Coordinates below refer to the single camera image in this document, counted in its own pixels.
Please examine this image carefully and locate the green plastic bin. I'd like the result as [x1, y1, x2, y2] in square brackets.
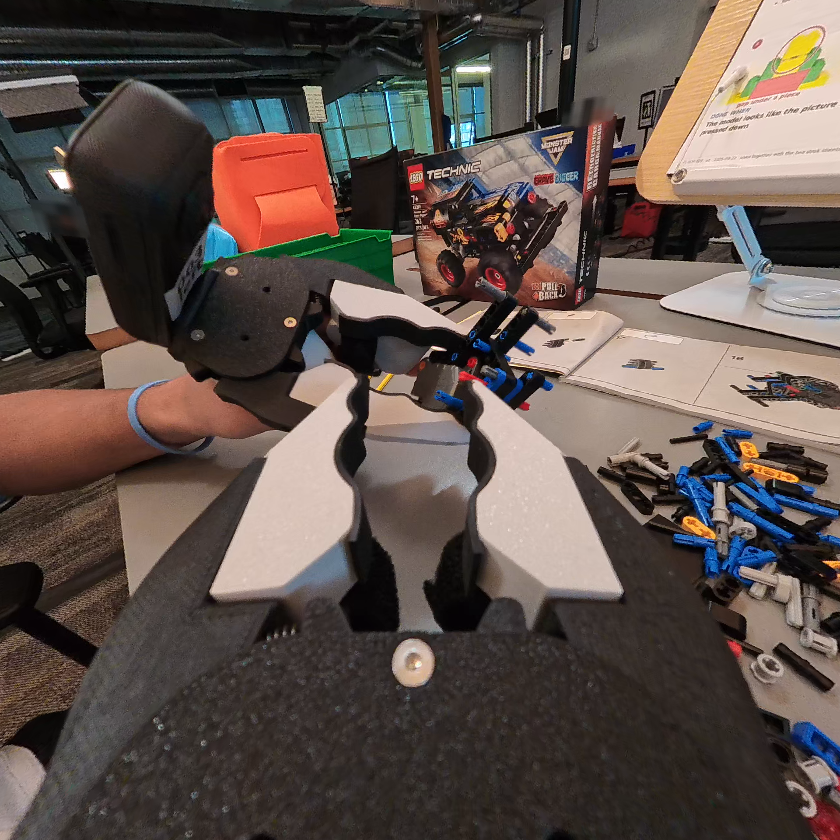
[202, 227, 396, 291]

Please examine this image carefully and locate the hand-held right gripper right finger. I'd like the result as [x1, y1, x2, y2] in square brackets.
[462, 381, 624, 629]

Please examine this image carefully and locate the orange plastic bin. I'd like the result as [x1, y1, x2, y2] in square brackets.
[211, 133, 342, 255]

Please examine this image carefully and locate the black office chair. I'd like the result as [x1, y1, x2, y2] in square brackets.
[0, 561, 101, 668]
[0, 230, 94, 360]

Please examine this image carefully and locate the wooden board with instruction sheet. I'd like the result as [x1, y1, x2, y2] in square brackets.
[634, 0, 840, 209]

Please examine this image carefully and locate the lego set box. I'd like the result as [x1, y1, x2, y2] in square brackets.
[402, 118, 618, 311]

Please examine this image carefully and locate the grey and black lego assembly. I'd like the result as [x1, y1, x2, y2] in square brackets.
[410, 276, 557, 416]

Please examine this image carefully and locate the light blue round object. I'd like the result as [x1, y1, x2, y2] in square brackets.
[203, 223, 240, 263]

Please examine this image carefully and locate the lego instruction booklet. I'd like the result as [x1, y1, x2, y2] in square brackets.
[459, 308, 840, 455]

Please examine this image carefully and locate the blue wristband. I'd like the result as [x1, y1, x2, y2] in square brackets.
[126, 379, 215, 455]

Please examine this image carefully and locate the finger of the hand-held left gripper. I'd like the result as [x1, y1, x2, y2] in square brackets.
[289, 328, 435, 409]
[327, 280, 472, 368]

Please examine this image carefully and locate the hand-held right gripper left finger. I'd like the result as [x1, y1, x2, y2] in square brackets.
[209, 376, 370, 606]

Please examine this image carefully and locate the pile of small lego pins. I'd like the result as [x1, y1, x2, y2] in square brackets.
[596, 420, 840, 840]

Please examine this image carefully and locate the person's left hand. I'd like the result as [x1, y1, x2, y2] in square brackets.
[159, 376, 281, 441]

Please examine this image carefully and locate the person's left forearm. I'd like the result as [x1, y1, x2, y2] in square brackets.
[0, 386, 165, 497]

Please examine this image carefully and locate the red container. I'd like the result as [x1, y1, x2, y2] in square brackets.
[619, 199, 665, 239]

